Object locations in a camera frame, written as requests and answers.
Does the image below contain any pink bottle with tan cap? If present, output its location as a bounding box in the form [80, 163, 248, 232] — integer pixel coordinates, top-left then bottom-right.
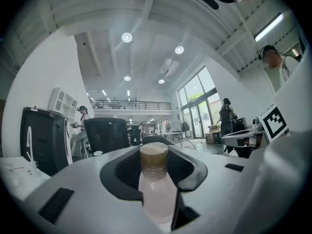
[138, 142, 180, 233]

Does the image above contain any clear plastic cup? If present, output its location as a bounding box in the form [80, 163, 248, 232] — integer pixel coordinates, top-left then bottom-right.
[24, 159, 41, 178]

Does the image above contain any glass window front with doors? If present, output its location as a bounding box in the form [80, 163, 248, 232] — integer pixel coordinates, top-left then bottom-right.
[176, 66, 223, 139]

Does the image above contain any black mezzanine railing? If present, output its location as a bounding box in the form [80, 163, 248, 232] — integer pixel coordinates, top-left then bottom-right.
[89, 99, 172, 111]

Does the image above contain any white wall shelf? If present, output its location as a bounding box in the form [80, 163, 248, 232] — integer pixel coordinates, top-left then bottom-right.
[48, 87, 78, 119]

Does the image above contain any black mesh office chair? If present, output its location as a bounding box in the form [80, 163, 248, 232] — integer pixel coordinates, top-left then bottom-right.
[83, 117, 131, 156]

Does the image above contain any cardboard box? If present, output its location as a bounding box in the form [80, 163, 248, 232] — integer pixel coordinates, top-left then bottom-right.
[205, 124, 222, 145]

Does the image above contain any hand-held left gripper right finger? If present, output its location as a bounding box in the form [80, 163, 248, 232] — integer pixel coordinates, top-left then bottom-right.
[167, 145, 262, 234]

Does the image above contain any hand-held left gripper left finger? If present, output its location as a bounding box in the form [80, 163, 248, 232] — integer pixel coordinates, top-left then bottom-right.
[15, 145, 162, 234]

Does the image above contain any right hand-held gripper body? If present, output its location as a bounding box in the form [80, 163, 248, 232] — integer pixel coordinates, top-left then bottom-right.
[221, 103, 291, 148]

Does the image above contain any white sink counter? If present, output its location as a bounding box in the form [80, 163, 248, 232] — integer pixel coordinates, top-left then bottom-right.
[0, 156, 51, 202]

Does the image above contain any black cabinet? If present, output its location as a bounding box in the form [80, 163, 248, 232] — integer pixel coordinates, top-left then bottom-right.
[20, 106, 74, 177]

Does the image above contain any long tube ceiling light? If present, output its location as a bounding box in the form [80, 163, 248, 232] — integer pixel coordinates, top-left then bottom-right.
[253, 13, 285, 43]

